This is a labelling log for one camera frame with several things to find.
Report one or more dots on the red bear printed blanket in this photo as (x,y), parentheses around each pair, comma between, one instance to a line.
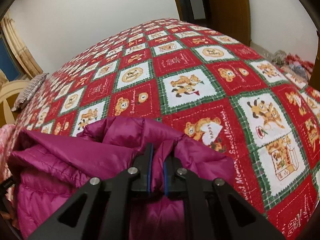
(200,80)

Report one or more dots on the wooden dresser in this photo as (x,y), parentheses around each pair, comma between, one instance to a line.
(315,62)

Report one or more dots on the magenta puffer jacket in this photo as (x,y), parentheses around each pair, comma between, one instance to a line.
(62,160)

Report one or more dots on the window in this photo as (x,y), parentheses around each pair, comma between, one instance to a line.
(7,57)

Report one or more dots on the clothes pile on floor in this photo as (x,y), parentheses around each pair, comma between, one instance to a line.
(292,63)

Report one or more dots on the pink floral quilt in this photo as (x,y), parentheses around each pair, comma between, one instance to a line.
(7,150)

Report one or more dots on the beige floral curtain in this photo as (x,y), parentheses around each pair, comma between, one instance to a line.
(22,50)

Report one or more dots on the brown wooden door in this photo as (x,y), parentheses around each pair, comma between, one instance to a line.
(225,10)

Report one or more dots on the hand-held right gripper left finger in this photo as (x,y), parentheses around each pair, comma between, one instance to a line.
(149,172)

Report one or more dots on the striped pillow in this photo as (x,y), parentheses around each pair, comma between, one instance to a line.
(31,90)

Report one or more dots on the beige wooden headboard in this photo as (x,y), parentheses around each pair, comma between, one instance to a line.
(10,97)

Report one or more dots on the brown door frame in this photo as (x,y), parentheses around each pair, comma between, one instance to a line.
(181,0)

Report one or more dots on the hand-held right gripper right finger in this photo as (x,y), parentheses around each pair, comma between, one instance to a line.
(165,180)

